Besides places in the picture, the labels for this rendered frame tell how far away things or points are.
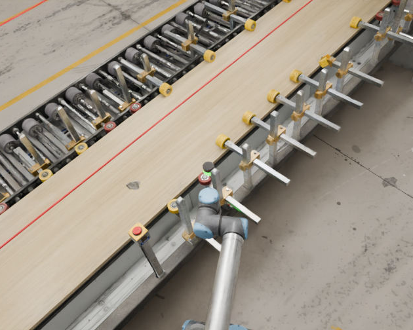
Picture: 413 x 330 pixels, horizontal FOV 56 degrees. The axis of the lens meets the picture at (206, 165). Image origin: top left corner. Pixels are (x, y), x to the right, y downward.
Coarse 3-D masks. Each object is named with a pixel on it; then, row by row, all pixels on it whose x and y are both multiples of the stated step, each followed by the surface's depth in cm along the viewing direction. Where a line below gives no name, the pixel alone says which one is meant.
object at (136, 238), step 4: (136, 224) 181; (140, 224) 181; (132, 228) 180; (144, 228) 180; (128, 232) 179; (132, 232) 179; (140, 232) 178; (144, 232) 178; (148, 232) 180; (132, 236) 178; (136, 236) 178; (140, 236) 177; (136, 240) 176; (140, 240) 179; (140, 244) 181
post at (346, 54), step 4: (344, 48) 252; (348, 48) 250; (344, 52) 253; (348, 52) 251; (344, 56) 255; (348, 56) 254; (344, 60) 257; (348, 60) 258; (340, 64) 261; (344, 64) 259; (340, 68) 263; (344, 68) 261; (340, 80) 270; (336, 84) 275; (340, 84) 273; (336, 88) 278; (340, 88) 276; (340, 92) 280
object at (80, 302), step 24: (360, 48) 326; (288, 96) 272; (264, 120) 264; (240, 144) 255; (216, 168) 249; (192, 192) 242; (168, 216) 236; (120, 264) 223; (96, 288) 218; (72, 312) 213
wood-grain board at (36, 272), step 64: (320, 0) 327; (384, 0) 317; (256, 64) 287; (128, 128) 263; (192, 128) 256; (64, 192) 237; (128, 192) 231; (0, 256) 215; (64, 256) 211; (0, 320) 194
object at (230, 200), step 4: (228, 196) 227; (228, 200) 226; (232, 200) 225; (232, 204) 225; (236, 204) 223; (240, 204) 223; (236, 208) 224; (240, 208) 222; (244, 208) 221; (244, 212) 220; (248, 212) 220; (248, 216) 218; (252, 216) 218; (256, 216) 218; (252, 220) 218; (256, 220) 216; (260, 220) 217; (256, 224) 218
